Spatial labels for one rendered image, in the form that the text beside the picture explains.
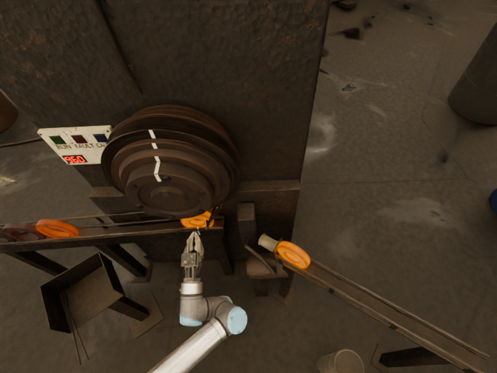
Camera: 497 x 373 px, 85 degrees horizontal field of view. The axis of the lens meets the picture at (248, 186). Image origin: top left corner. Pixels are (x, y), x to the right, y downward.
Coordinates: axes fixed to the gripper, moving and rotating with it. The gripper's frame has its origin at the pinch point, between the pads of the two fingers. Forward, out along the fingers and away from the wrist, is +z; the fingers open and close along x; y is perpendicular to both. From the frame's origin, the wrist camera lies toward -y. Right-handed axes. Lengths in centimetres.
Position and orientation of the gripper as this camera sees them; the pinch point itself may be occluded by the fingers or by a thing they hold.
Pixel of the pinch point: (194, 234)
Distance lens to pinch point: 127.3
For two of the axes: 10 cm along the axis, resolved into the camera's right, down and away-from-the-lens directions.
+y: -0.5, -2.8, -9.6
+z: -0.3, -9.6, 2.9
